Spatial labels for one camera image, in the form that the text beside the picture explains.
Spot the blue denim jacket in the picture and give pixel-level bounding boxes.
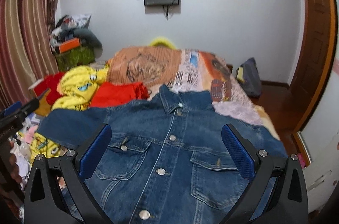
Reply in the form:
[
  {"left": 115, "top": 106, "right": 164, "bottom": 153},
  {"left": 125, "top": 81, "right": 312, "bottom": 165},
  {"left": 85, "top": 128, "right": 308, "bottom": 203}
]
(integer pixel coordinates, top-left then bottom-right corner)
[{"left": 39, "top": 86, "right": 287, "bottom": 223}]

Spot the white wardrobe door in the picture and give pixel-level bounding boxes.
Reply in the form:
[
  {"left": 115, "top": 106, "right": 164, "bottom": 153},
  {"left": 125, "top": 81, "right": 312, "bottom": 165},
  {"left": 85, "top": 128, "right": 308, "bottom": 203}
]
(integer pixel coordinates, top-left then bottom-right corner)
[{"left": 296, "top": 0, "right": 339, "bottom": 214}]

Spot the yellow cartoon print blanket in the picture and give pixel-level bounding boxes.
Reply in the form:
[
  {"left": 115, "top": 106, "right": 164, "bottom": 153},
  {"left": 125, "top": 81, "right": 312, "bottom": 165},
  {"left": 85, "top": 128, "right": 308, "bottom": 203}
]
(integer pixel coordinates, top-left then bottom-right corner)
[{"left": 51, "top": 65, "right": 109, "bottom": 111}]

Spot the orange box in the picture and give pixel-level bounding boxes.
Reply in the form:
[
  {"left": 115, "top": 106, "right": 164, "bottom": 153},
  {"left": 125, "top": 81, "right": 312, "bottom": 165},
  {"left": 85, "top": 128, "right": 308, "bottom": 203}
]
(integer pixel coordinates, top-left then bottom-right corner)
[{"left": 56, "top": 38, "right": 81, "bottom": 54}]

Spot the red cloth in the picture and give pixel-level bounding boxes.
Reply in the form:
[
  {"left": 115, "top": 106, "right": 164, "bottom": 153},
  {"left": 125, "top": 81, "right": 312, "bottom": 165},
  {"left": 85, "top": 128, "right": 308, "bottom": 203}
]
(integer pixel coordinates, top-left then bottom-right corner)
[{"left": 90, "top": 82, "right": 149, "bottom": 108}]

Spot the grey garment on pile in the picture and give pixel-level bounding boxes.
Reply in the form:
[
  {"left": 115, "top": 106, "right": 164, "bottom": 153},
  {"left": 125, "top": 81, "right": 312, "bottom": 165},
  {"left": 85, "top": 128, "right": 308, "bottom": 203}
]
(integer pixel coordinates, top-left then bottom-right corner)
[{"left": 73, "top": 28, "right": 102, "bottom": 49}]

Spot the striped red beige curtain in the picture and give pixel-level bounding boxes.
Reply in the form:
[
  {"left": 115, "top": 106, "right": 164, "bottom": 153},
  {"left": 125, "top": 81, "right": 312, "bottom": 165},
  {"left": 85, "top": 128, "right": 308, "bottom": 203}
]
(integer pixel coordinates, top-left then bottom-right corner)
[{"left": 1, "top": 0, "right": 58, "bottom": 109}]

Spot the dark blue bag on floor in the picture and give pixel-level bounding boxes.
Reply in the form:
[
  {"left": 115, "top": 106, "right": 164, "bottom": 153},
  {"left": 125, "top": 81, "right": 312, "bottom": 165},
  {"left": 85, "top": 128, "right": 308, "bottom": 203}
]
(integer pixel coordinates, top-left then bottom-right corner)
[{"left": 236, "top": 58, "right": 262, "bottom": 98}]

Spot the printed bed blanket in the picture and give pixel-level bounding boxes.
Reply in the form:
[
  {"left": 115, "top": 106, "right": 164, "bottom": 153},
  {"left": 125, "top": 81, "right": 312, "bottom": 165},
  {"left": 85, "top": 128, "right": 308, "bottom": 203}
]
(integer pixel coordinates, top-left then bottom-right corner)
[{"left": 107, "top": 46, "right": 279, "bottom": 139}]

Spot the yellow plush item behind bed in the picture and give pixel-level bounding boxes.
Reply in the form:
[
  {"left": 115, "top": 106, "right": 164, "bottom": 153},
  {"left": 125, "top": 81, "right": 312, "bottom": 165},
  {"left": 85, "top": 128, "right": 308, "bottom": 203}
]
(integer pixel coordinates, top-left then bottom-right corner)
[{"left": 148, "top": 37, "right": 176, "bottom": 50}]

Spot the brown wooden door frame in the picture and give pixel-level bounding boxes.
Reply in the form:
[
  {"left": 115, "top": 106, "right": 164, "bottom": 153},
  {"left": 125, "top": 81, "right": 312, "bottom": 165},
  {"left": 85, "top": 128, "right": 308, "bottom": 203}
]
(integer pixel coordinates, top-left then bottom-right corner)
[{"left": 290, "top": 0, "right": 337, "bottom": 132}]

